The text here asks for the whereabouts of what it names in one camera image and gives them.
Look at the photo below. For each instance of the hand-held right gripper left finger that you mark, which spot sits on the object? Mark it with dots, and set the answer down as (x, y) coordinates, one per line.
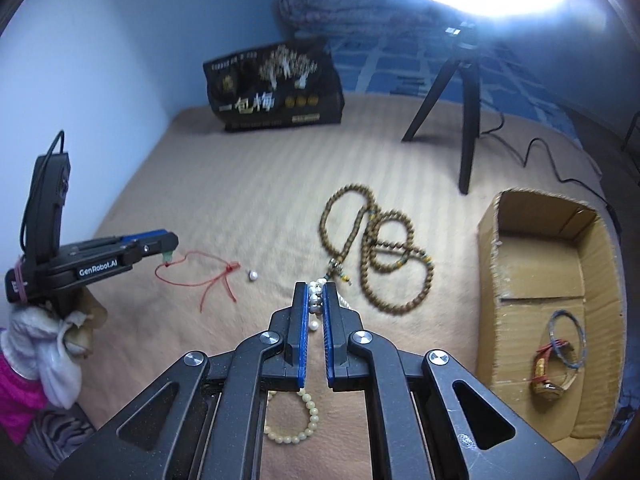
(300, 335)

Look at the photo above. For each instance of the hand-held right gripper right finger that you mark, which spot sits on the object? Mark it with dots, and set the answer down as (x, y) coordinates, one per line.
(330, 335)

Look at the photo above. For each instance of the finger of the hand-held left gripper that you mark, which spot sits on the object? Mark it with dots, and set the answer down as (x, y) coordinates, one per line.
(150, 235)
(157, 250)

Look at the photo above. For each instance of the cardboard box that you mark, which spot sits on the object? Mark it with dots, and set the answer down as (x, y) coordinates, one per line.
(530, 270)

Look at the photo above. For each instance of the person's left forearm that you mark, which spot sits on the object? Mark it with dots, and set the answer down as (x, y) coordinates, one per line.
(17, 400)

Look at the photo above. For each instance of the person's left hand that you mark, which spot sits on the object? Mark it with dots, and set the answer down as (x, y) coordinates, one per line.
(50, 345)

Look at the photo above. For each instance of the beige striped blanket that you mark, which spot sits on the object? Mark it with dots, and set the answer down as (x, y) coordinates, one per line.
(260, 185)

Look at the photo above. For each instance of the black white striped cloth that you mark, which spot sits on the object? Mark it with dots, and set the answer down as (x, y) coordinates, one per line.
(60, 435)

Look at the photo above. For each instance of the black printed bag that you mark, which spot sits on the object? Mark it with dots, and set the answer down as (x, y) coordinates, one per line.
(280, 90)

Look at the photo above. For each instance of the blue bangle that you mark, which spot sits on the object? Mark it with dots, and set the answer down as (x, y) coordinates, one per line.
(580, 340)

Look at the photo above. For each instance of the black tripod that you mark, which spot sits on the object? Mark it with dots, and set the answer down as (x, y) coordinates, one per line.
(470, 125)

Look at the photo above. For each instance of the grey folded quilt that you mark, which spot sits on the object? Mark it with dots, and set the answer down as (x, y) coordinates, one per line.
(345, 12)

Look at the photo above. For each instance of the black metal stand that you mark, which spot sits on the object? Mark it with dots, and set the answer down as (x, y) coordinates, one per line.
(631, 140)

